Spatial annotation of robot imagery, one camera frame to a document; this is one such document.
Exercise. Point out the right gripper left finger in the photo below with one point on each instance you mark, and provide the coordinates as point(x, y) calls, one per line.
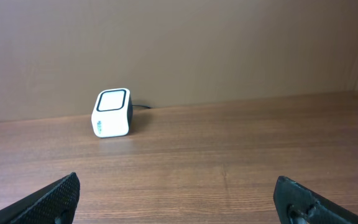
point(55, 203)

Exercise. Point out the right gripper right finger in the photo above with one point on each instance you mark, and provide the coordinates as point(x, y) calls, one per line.
point(295, 203)

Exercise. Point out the white barcode scanner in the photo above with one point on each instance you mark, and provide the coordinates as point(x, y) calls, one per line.
point(112, 113)

